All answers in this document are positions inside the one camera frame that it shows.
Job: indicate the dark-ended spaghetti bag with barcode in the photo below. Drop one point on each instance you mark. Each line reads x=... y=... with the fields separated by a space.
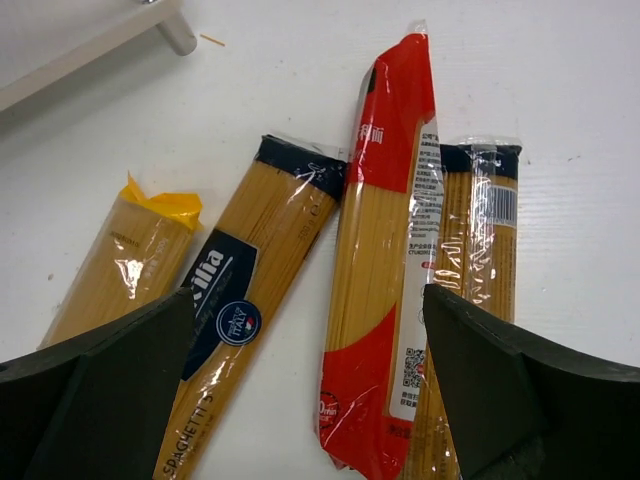
x=476 y=259

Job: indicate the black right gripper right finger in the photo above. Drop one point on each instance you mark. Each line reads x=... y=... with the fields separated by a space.
x=520 y=406

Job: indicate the blue-label spaghetti bag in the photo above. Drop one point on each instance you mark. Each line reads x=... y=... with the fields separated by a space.
x=239 y=279

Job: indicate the loose spaghetti strand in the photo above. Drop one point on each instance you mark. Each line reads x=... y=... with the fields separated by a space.
x=212 y=40

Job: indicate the yellow-ended spaghetti bag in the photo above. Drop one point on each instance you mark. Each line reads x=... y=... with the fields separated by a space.
x=133 y=260

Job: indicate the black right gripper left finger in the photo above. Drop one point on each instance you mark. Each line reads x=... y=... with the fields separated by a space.
x=96 y=406

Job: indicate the white two-tier shelf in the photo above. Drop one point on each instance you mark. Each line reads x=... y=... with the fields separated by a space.
x=44 y=41

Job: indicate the red spaghetti bag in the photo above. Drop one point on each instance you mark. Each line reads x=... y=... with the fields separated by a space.
x=385 y=256

